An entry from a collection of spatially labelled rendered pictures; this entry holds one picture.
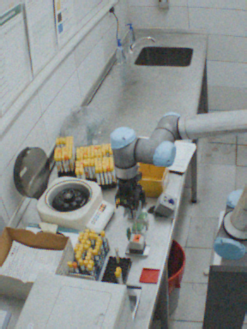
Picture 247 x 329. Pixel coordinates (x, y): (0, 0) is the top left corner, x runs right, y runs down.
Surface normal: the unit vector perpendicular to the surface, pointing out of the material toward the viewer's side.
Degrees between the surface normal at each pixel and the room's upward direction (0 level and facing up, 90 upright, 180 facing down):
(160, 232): 0
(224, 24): 90
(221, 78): 90
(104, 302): 0
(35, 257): 1
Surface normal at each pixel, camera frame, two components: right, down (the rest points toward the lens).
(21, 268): -0.11, -0.78
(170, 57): -0.23, 0.61
